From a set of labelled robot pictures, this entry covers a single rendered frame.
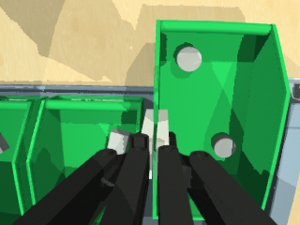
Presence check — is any green bin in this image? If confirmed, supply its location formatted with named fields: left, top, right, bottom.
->
left=0, top=96, right=48, bottom=225
left=26, top=95, right=144, bottom=205
left=152, top=20, right=291, bottom=219

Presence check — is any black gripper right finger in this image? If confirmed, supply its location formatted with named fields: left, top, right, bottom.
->
left=156, top=110, right=277, bottom=225

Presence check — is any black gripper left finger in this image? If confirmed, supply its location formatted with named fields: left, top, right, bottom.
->
left=11, top=109, right=154, bottom=225

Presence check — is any grey disc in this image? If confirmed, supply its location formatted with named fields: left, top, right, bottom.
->
left=176, top=46, right=202, bottom=72
left=212, top=135, right=236, bottom=158

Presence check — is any small white block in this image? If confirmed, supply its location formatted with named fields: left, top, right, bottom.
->
left=108, top=128, right=130, bottom=155

